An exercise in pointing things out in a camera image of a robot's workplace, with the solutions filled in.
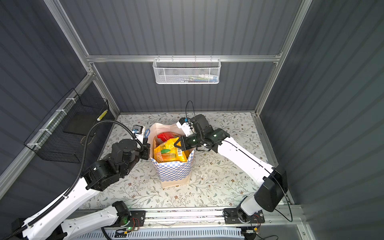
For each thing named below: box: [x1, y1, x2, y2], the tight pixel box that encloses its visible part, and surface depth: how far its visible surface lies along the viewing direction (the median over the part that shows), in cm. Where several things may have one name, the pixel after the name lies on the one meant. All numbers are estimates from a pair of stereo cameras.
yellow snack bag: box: [153, 137, 191, 163], surface depth 72 cm
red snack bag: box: [157, 132, 179, 142], surface depth 85 cm
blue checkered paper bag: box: [149, 122, 175, 189], surface depth 71 cm
